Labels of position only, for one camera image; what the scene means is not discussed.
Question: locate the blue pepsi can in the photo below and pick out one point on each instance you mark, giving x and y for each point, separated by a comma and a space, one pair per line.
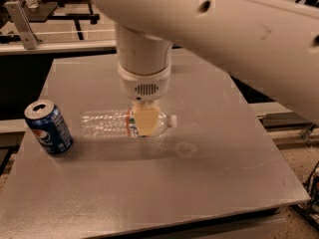
46, 122

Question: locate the clear plastic water bottle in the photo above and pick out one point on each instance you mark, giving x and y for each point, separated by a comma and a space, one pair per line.
120, 123

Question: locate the left metal bracket post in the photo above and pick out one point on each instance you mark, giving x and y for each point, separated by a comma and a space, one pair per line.
20, 20

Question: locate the dark background table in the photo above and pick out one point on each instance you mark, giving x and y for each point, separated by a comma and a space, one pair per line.
64, 10

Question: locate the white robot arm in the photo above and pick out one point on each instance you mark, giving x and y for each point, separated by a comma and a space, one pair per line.
268, 44

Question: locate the metal rail barrier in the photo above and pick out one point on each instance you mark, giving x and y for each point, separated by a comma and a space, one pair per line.
58, 47

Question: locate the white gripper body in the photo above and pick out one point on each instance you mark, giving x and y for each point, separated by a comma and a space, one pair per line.
145, 85

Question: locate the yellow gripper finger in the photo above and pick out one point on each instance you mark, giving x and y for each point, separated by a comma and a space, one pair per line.
146, 115

